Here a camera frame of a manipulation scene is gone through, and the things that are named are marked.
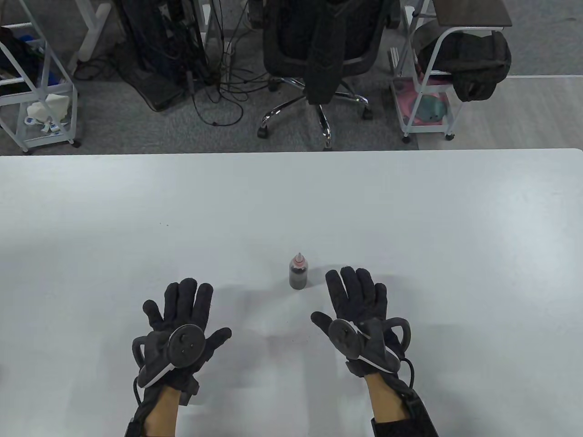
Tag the person's left hand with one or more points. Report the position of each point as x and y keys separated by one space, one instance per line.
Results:
x=182 y=305

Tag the person's right hand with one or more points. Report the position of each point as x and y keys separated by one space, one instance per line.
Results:
x=355 y=296

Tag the small clear soy sauce bottle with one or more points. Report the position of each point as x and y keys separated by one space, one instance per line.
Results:
x=298 y=276

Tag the clear pointed bottle cap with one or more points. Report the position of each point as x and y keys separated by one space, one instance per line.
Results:
x=299 y=259

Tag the person's left forearm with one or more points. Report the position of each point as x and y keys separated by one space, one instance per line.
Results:
x=161 y=409

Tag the person's right forearm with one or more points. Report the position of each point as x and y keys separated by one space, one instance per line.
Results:
x=385 y=396

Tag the black round left hand controller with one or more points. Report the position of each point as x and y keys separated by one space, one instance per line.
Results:
x=184 y=344

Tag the black round hand controller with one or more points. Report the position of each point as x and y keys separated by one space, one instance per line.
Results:
x=342 y=334
x=184 y=344

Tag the black round right hand controller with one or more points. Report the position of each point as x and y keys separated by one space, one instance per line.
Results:
x=342 y=334

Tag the pink flat item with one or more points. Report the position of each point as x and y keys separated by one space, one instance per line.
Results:
x=407 y=107

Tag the teal round item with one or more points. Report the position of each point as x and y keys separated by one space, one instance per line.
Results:
x=432 y=108

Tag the blue and white packets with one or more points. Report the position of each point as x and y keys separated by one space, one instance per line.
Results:
x=45 y=125

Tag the white cart with wooden top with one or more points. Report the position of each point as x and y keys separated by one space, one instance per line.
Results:
x=410 y=68

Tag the black jacket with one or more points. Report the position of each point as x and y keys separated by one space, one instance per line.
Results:
x=321 y=54

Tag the black equipment bag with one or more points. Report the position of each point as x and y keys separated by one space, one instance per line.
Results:
x=155 y=54

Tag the black backpack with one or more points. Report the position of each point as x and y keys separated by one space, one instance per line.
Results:
x=473 y=63

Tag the black mesh office chair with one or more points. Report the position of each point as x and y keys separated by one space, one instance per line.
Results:
x=287 y=41

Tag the white desk leg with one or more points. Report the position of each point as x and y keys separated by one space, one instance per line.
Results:
x=93 y=27

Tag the white metal frame cart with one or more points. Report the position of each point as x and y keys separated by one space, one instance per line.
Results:
x=59 y=68

